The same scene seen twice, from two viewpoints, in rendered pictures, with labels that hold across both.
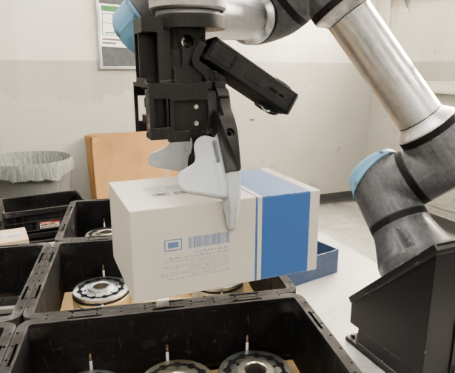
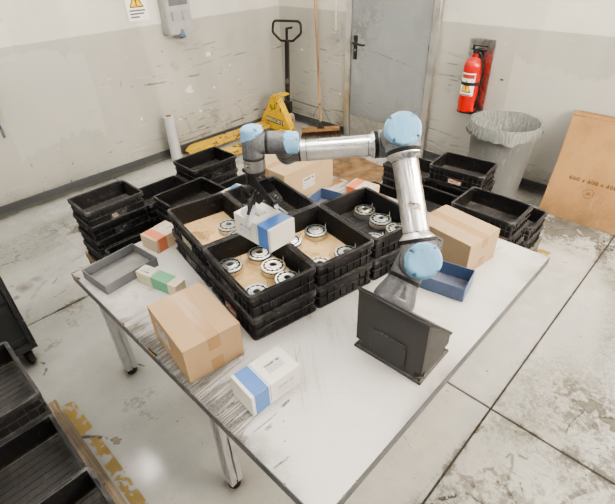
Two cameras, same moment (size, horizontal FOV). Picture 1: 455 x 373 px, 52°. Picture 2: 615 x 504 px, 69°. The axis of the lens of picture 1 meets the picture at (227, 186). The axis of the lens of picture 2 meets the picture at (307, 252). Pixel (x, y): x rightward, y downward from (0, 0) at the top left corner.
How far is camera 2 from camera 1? 1.52 m
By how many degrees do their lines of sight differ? 64
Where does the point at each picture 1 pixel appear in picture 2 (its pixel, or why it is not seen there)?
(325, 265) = (451, 292)
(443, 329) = (365, 326)
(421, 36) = not seen: outside the picture
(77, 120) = (574, 94)
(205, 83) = (249, 190)
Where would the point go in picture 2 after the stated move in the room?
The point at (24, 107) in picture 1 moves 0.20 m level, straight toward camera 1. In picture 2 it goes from (533, 73) to (523, 79)
